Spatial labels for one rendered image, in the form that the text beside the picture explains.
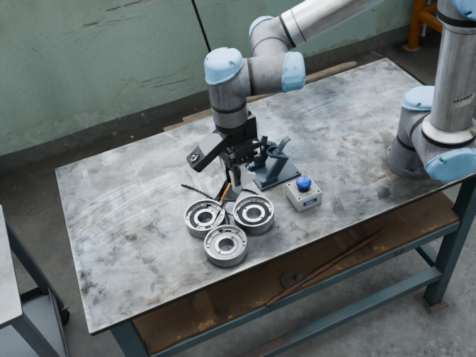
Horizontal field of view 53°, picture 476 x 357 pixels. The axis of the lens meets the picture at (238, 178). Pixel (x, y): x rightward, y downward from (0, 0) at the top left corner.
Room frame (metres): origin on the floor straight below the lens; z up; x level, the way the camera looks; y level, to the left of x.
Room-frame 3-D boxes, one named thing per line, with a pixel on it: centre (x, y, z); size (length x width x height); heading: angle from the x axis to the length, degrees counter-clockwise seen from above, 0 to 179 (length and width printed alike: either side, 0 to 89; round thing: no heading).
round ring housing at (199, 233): (0.81, 0.10, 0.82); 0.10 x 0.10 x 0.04
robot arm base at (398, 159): (0.94, -0.50, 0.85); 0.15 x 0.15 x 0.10
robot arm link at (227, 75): (0.81, -0.01, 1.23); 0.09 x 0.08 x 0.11; 89
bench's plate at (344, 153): (1.01, -0.11, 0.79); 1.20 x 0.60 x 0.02; 107
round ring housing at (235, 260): (0.71, 0.05, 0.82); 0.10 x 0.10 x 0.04
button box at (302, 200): (0.85, -0.17, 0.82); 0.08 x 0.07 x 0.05; 107
